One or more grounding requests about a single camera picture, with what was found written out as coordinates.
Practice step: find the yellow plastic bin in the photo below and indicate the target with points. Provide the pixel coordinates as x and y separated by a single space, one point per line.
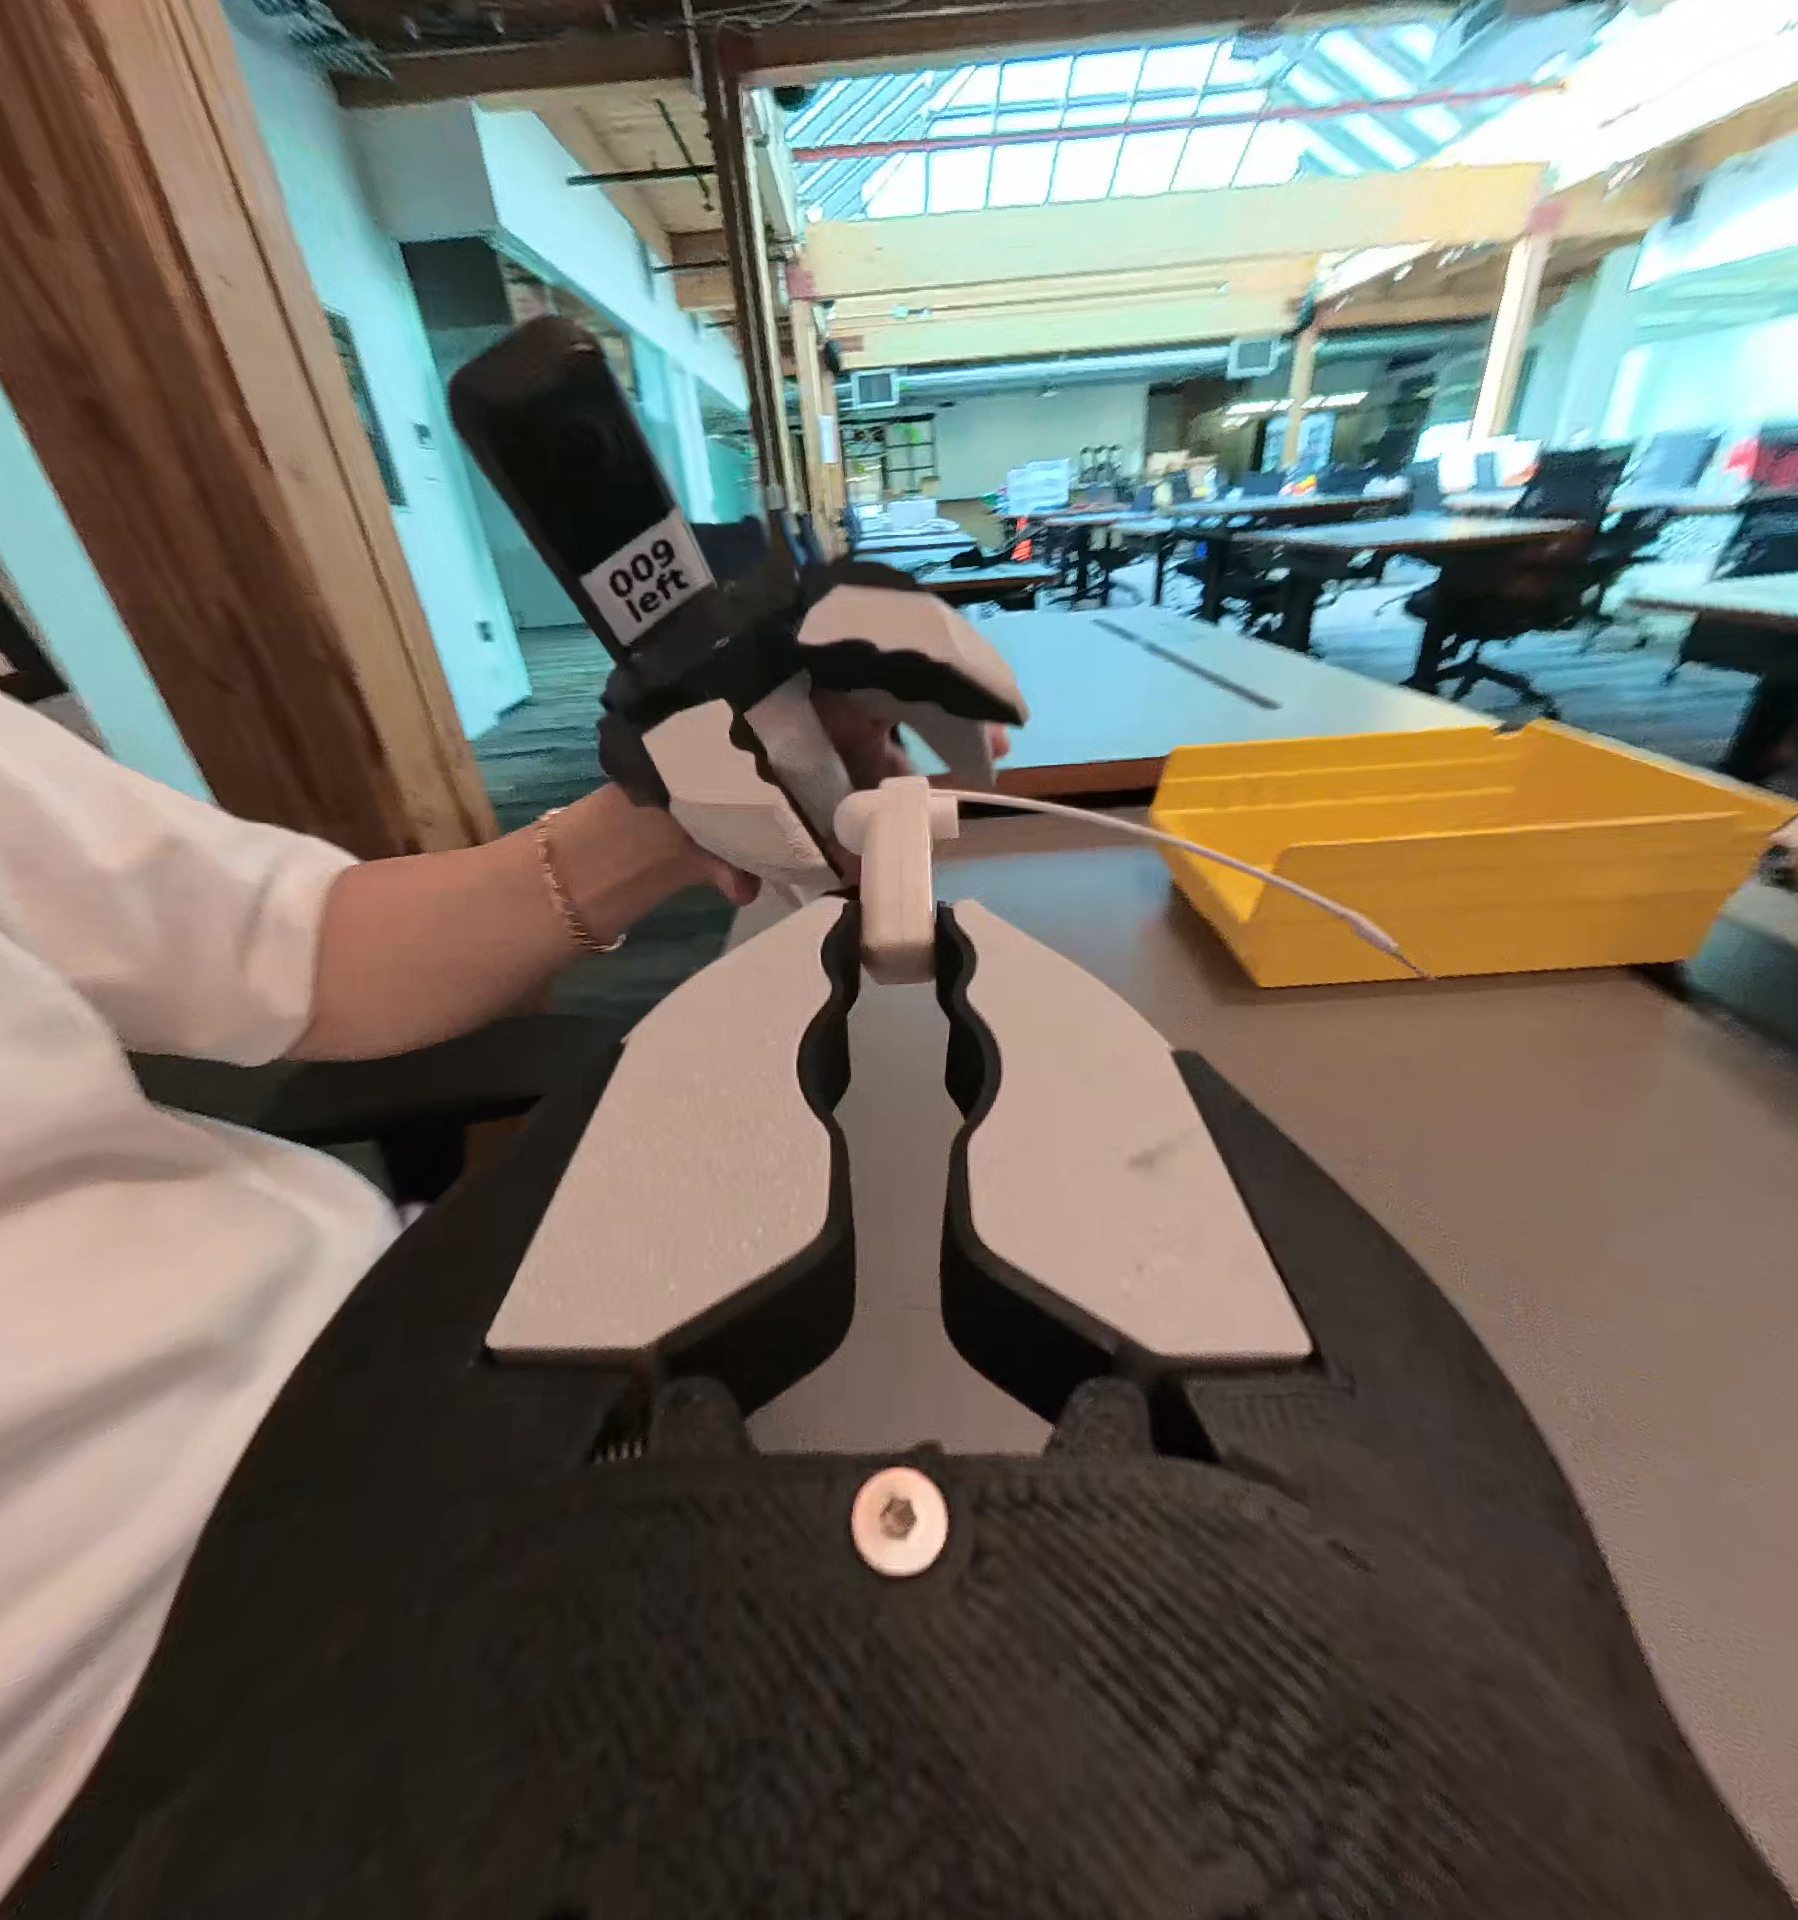
1499 871

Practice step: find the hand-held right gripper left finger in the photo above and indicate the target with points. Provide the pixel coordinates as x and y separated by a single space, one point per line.
659 1201

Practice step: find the wooden beam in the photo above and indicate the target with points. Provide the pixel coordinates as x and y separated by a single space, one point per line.
179 360

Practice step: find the wood-edged work table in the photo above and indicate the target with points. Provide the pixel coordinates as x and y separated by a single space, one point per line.
1350 534
1201 691
1770 595

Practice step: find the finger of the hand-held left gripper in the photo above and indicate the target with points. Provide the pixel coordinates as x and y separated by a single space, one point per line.
915 646
752 781

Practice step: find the person's white shirt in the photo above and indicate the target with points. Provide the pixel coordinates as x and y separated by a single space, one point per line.
91 1261

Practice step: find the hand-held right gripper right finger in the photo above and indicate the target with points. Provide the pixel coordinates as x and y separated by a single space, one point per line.
1126 1201

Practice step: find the person's left hand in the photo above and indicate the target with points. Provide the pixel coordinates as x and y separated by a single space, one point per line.
659 856

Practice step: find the black office chair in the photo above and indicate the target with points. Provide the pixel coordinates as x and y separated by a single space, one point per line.
1785 512
1530 556

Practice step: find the person's left forearm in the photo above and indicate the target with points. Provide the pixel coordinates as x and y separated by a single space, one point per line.
435 946

